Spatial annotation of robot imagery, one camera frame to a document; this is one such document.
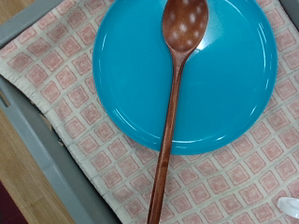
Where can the brown wooden spoon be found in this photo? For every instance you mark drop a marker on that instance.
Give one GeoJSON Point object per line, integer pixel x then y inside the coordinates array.
{"type": "Point", "coordinates": [169, 124]}

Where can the blue plastic plate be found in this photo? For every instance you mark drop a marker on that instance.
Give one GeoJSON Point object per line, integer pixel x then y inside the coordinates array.
{"type": "Point", "coordinates": [224, 87]}

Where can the grey plastic crate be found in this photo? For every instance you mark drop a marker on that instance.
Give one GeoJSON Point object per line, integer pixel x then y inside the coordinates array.
{"type": "Point", "coordinates": [46, 155]}

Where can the white mug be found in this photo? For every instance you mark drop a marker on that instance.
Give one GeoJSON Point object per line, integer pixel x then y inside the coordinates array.
{"type": "Point", "coordinates": [289, 207]}

